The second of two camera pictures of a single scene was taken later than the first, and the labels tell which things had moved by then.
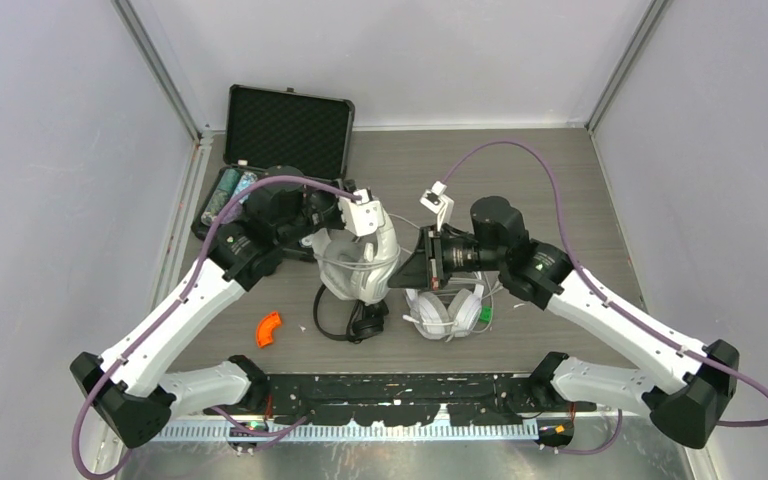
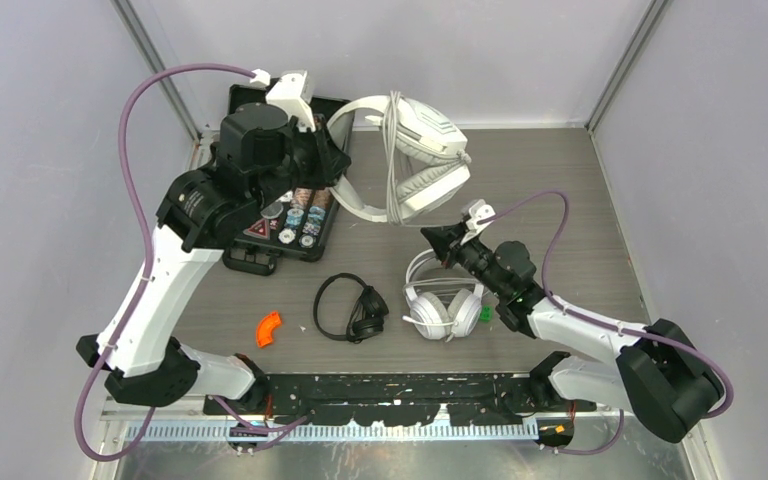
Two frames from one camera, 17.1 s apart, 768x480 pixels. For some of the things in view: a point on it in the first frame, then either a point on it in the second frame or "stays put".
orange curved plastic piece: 265,333 stays put
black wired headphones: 366,321 stays put
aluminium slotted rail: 355,432 stays put
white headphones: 353,269 -> 402,160
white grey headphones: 446,314 stays put
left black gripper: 337,221 -> 331,159
